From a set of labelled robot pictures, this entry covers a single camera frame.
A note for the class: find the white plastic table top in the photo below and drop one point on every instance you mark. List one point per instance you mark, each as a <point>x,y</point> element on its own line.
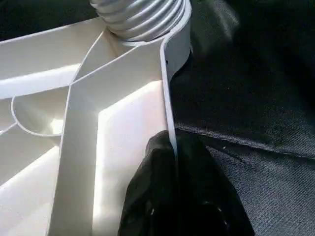
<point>83,123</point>

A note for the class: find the black work mat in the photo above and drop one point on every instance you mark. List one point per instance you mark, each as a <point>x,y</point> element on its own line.
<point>256,98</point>

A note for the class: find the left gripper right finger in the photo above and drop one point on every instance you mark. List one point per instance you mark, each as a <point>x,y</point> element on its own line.
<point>206,196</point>

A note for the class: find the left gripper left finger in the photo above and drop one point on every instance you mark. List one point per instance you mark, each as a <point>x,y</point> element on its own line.
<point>150,196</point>

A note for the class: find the white plastic table leg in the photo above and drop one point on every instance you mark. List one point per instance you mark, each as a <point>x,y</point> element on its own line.
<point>140,17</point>

